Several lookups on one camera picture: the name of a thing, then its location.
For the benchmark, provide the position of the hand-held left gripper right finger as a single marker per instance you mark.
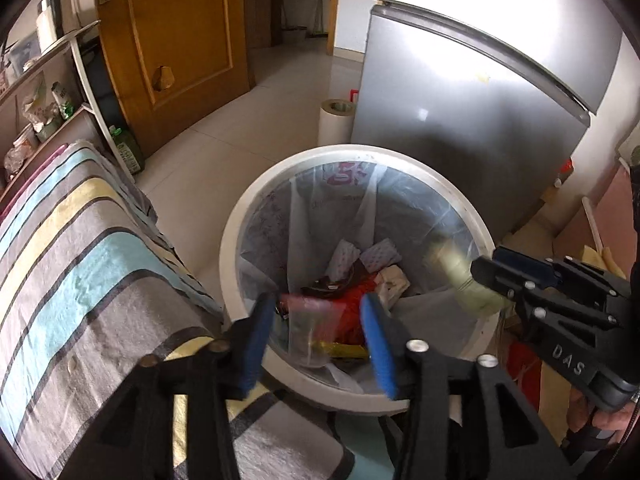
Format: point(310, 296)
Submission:
point(380, 350)

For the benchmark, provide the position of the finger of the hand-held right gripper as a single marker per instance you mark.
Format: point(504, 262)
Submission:
point(525, 265)
point(495, 280)

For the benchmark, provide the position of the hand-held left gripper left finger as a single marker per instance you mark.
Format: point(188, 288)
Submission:
point(255, 345)

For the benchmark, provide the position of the white round trash bin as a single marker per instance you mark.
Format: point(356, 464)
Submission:
point(230, 260)

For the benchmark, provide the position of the clear bin liner bag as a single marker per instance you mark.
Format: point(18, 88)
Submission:
point(300, 210)

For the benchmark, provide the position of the person's right hand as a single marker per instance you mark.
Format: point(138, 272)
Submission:
point(580, 410)

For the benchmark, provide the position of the cardboard sheet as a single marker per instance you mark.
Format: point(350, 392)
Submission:
point(575, 220)

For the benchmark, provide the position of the small red cap bottle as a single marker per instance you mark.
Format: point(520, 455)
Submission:
point(564, 172)

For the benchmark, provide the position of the grey refrigerator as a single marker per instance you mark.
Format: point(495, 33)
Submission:
point(450, 135)

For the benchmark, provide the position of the white paper roll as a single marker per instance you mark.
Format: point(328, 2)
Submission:
point(335, 125)

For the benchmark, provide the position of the green oil bottle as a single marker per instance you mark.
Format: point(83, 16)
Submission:
point(127, 152)

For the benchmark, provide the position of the red plastic stool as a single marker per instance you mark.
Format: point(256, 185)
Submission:
point(354, 95)

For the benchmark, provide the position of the wooden door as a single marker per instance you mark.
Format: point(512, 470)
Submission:
point(190, 60)

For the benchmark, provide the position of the green bowl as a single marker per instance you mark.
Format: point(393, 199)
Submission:
point(47, 131)

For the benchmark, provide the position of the clear plastic bag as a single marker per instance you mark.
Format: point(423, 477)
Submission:
point(17, 160)

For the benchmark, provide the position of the green white bottle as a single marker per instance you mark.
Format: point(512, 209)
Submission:
point(62, 102)

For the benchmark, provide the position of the white plastic bag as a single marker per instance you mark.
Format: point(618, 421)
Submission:
point(37, 105)

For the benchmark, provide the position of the tall metal shelf rack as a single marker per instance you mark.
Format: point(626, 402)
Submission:
point(82, 60)

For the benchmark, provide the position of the clear plastic storage box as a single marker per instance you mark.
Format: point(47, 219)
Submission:
point(22, 57)

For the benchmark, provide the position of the white electric kettle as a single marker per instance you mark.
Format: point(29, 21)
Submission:
point(52, 25)

